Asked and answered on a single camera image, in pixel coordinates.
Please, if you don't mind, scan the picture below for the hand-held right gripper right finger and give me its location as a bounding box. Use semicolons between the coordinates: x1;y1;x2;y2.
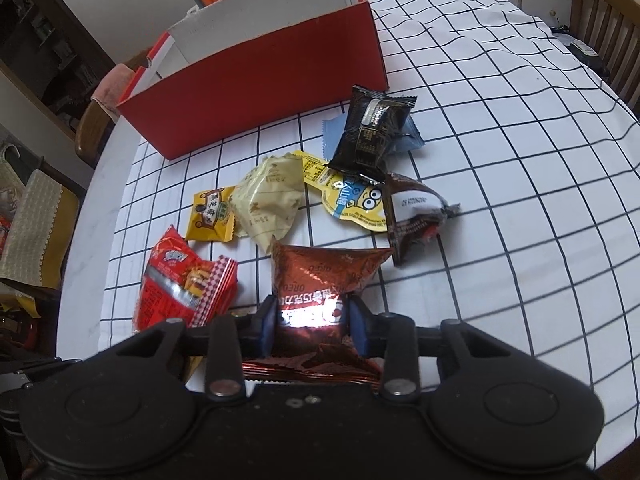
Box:
347;296;507;402

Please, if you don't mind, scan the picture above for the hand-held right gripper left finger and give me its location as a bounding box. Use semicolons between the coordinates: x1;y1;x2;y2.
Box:
115;296;279;402

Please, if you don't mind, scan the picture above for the copper foil snack packet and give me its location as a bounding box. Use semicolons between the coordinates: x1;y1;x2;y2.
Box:
242;242;394;387

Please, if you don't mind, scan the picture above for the yellow cartoon snack pouch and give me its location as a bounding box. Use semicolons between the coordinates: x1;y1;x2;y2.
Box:
291;149;390;234

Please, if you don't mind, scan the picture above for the small yellow snack packet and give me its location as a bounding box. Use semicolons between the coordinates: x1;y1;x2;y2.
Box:
185;186;237;244

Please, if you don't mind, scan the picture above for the white cardboard box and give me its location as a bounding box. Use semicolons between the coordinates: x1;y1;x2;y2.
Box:
116;0;390;161

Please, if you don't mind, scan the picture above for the red snack packet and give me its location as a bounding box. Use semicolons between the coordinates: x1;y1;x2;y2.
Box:
132;225;239;334

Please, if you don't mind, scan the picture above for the brown triangular snack packet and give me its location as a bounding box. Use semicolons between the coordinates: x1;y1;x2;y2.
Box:
384;172;461;267

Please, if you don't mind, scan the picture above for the cream snack packet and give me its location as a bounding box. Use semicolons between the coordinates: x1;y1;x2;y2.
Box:
232;155;306;254

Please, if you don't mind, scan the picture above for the blue snack packet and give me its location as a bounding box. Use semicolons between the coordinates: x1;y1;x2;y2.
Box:
322;114;426;154

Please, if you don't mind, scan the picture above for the black snack packet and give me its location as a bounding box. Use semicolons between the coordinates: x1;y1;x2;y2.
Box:
327;85;418;177

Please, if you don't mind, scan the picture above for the white checked tablecloth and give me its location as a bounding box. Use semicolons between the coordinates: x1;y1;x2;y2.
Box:
102;0;640;472

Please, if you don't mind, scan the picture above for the beige chair cover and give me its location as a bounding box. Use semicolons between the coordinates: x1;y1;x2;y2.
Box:
0;145;82;292

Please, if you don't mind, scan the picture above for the pink cloth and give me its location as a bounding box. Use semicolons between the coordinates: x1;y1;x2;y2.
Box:
90;62;137;119

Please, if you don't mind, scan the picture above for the dark object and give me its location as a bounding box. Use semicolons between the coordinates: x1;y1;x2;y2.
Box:
552;25;612;79

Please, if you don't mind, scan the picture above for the dark wooden shelf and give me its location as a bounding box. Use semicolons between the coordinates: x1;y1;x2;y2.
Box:
0;0;119;141

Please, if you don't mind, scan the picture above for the wooden slatted chair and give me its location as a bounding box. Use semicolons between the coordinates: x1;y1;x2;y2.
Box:
567;0;640;111

